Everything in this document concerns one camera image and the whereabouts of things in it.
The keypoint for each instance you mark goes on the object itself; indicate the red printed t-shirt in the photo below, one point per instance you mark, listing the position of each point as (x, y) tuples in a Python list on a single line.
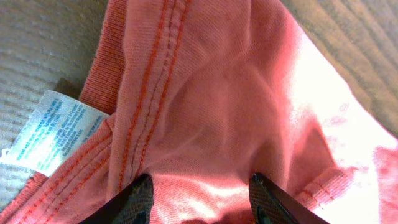
[(201, 95)]

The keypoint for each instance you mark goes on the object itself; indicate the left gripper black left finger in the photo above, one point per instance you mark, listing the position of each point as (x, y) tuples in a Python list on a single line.
[(131, 206)]

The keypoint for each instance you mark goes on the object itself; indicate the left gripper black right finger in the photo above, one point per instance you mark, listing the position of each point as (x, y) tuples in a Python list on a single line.
[(271, 205)]

